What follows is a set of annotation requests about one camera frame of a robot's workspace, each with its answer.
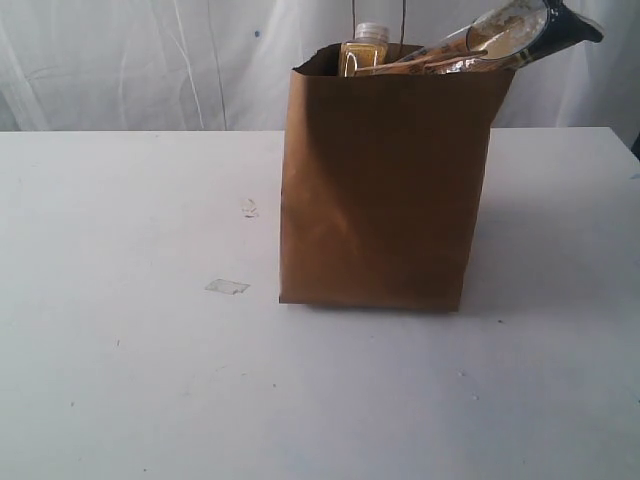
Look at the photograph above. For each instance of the yellow grain bottle white cap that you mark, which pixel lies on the yellow grain bottle white cap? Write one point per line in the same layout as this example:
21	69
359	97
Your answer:
367	49

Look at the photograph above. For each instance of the clear tape scrap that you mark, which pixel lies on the clear tape scrap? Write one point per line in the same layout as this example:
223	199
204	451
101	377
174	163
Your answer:
249	209
226	287

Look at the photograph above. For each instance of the spaghetti packet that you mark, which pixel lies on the spaghetti packet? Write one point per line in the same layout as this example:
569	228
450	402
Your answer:
506	38

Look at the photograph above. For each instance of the brown paper bag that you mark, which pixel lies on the brown paper bag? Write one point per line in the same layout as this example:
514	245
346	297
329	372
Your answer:
381	183

